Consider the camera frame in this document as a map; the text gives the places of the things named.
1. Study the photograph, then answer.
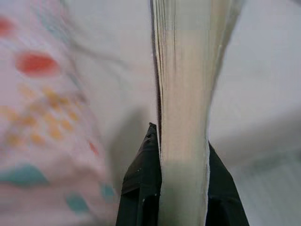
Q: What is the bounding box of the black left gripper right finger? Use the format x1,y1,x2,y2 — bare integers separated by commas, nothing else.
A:
204,140,251,226

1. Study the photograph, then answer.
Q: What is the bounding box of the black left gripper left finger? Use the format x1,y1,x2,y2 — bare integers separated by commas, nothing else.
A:
115,121,163,226

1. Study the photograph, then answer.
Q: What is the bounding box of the white blue paperback book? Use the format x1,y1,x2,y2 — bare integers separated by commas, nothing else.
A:
150,0,244,226

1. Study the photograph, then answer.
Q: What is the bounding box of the pink orange spotted pillow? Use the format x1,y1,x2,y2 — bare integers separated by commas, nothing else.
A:
0,0,118,226

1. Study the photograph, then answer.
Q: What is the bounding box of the cream sheeted mattress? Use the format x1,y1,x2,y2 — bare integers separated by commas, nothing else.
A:
63,0,301,226

